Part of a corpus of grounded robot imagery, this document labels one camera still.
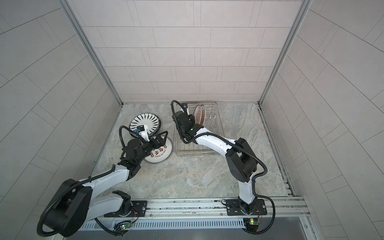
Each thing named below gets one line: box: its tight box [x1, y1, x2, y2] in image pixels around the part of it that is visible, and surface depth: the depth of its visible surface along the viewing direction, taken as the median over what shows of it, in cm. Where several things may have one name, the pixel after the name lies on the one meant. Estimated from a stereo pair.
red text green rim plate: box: [144, 137, 173, 164], surface depth 90 cm
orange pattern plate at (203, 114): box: [200, 104, 206, 126], surface depth 91 cm
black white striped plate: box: [129, 113, 161, 138], surface depth 104 cm
